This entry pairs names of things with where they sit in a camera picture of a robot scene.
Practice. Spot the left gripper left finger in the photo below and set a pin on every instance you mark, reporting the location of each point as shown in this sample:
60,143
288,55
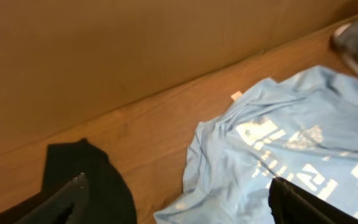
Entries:
66,205

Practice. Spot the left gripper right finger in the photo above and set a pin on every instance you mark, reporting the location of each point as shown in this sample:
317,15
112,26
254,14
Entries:
291,204

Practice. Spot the light blue printed t-shirt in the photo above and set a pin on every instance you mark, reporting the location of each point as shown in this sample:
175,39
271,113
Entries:
303,129

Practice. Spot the black t-shirt on left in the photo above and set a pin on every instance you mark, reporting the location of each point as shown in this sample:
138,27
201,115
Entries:
110,200

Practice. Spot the beige folded garment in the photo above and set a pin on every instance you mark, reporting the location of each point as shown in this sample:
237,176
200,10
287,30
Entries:
353,62

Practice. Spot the grey folded garment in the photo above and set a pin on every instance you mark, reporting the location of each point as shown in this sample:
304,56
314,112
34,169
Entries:
350,37

